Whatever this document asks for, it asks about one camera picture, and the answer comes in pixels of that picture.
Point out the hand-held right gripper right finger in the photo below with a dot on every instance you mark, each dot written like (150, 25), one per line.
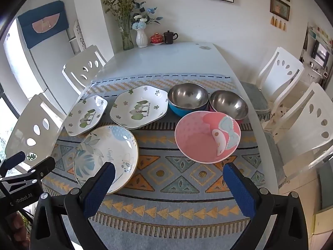
(239, 190)

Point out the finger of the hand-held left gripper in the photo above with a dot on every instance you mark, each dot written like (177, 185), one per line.
(43, 167)
(14, 161)

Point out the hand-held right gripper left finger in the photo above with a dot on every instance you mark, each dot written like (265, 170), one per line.
(98, 190)

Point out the round leaf-print plate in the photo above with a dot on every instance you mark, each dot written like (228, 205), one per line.
(104, 148)

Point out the pink ceramic bowl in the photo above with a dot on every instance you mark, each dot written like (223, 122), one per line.
(197, 138)

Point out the small octagonal tree-print plate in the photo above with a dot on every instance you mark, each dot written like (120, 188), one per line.
(85, 114)

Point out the red steel bowl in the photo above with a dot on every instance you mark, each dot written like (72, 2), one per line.
(229, 104)

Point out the large octagonal tree-print plate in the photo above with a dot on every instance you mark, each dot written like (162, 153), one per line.
(139, 106)

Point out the blue steel bowl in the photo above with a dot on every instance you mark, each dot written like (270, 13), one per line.
(187, 96)

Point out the person's left hand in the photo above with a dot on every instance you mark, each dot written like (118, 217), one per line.
(18, 226)

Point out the white dining chair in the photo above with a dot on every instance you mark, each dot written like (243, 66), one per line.
(281, 73)
(307, 125)
(26, 127)
(78, 73)

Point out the patterned blue table mat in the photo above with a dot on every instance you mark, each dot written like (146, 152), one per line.
(169, 166)

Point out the fluffy white dog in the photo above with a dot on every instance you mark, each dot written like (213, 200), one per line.
(278, 113)

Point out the pale yellow box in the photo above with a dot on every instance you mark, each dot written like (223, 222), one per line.
(324, 224)

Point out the blue fabric valance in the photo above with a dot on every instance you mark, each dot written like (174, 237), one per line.
(39, 13)

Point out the glass vase with greenery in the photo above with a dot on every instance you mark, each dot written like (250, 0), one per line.
(127, 41)

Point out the white vase with flowers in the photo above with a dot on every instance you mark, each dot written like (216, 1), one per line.
(141, 39)

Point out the television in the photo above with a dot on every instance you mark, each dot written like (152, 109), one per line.
(321, 53)

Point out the red lidded teacup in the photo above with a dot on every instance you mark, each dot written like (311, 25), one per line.
(157, 38)

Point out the dark brown mug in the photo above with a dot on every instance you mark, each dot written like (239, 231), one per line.
(169, 37)

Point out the hanging yellow tassels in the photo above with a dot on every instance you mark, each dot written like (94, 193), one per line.
(279, 23)

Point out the white wall shelf unit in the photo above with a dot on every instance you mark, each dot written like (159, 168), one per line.
(308, 65)

